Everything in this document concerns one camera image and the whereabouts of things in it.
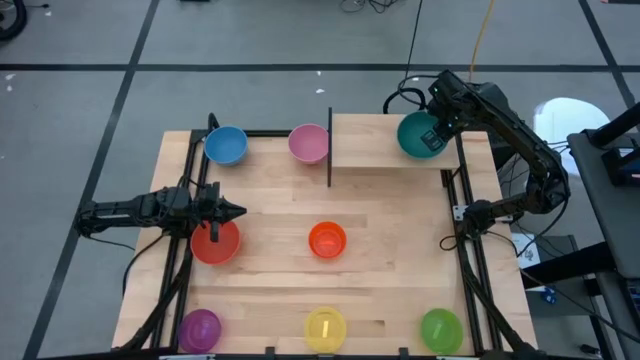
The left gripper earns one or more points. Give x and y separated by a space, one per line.
210 210

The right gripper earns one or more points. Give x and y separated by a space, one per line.
447 102

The teal opaque bowl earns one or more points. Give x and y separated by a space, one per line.
411 135

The red opaque bowl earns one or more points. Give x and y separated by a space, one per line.
200 247

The blue opaque bowl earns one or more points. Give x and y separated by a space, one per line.
225 145

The orange translucent bowl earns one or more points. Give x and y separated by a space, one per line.
327 240

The pink opaque bowl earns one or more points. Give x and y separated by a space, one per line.
307 142

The yellow translucent bowl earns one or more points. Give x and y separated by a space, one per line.
315 330

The green translucent bowl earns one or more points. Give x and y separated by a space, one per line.
441 331

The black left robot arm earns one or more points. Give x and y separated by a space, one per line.
125 210

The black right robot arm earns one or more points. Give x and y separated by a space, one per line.
515 130

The black shelf side panel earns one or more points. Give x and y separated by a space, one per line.
330 170

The purple translucent bowl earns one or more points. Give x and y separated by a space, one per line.
200 330

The white round object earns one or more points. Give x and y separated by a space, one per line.
565 120

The white printed paper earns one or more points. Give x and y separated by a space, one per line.
529 255

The black bar on side table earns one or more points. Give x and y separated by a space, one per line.
617 125

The black box on side table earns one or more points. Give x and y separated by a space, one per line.
617 167

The black floor beam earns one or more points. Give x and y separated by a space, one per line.
565 267

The small blue object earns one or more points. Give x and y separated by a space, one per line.
549 296

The grey side table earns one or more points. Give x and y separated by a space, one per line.
631 240

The small black floor object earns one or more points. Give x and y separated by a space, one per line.
591 349

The black aluminium table frame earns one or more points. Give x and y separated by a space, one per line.
270 133

